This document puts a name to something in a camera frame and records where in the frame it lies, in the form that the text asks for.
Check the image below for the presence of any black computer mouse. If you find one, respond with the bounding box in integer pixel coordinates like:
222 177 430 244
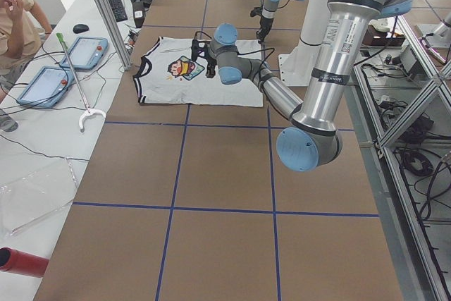
73 23 89 34

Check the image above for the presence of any red cylinder bottle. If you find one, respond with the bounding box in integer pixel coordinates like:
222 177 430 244
1 247 49 278

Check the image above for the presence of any black keyboard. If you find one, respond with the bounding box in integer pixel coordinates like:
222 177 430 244
108 0 128 22

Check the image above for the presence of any seated person beige shirt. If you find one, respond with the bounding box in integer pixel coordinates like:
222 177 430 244
1 0 52 99

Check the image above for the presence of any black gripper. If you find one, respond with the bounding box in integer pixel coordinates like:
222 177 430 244
256 17 273 43
204 52 217 78

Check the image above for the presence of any aluminium frame post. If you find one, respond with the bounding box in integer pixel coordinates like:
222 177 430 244
94 0 132 70

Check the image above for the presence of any white central pedestal column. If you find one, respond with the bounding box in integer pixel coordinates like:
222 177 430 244
279 0 330 86

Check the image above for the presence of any long reacher grabber stick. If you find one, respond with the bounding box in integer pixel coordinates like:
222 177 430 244
56 32 106 133

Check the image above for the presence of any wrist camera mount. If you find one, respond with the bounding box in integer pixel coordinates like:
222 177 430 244
250 6 262 18
190 39 210 61

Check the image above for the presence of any blue teach pendant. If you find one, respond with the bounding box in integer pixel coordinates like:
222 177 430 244
16 66 75 109
68 37 109 70

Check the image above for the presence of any white t-shirt with cartoon print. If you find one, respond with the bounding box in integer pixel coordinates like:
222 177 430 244
133 37 263 107

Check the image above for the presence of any near blue teach pendant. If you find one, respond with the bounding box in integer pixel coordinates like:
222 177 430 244
16 66 75 109

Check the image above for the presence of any clear plastic sheet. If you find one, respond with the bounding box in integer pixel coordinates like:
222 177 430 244
1 159 78 238

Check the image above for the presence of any far blue teach pendant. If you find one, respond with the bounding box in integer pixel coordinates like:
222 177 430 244
68 37 109 70

